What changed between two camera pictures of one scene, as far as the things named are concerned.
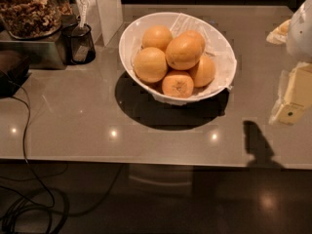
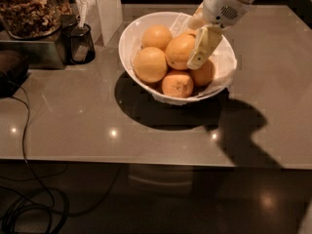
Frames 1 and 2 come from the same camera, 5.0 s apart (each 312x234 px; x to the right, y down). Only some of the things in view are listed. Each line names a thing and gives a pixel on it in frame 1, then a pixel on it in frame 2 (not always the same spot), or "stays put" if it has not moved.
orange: x=150 y=64 stays put
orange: x=184 y=50 stays put
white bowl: x=178 y=58 stays put
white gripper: x=301 y=33 → x=221 y=8
